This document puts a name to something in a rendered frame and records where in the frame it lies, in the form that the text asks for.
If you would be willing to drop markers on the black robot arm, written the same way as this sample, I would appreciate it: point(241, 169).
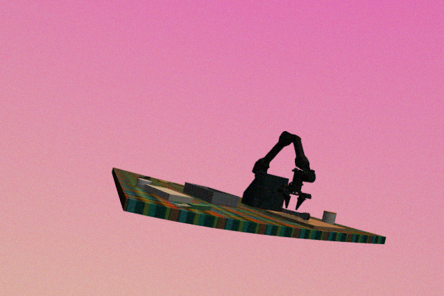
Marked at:
point(285, 139)

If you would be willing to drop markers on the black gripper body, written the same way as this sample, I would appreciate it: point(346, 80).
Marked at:
point(295, 187)

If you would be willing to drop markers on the tan flat rectangular board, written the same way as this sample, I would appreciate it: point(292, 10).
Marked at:
point(168, 194)

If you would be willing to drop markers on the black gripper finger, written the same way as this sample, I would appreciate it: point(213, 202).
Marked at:
point(287, 200)
point(299, 202)

